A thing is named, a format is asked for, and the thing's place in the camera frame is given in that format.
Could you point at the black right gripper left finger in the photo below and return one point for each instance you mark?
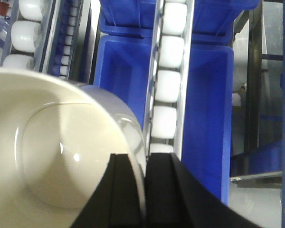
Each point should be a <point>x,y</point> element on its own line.
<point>115,202</point>

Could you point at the small white roller track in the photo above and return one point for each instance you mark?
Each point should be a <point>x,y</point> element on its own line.
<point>69,39</point>

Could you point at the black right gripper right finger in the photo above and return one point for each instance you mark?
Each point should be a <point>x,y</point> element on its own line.
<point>176,199</point>

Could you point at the blue crate right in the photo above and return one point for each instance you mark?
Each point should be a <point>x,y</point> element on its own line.
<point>208,116</point>

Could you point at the upper blue crate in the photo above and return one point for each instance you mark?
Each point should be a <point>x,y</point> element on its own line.
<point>212,22</point>

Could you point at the white plastic bin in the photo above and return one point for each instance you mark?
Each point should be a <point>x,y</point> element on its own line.
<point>56,139</point>

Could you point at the blue crate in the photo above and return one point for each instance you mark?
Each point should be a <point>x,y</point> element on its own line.
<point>122,68</point>
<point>208,116</point>
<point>212,22</point>

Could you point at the blue crate left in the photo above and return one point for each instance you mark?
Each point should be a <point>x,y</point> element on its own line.
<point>122,68</point>

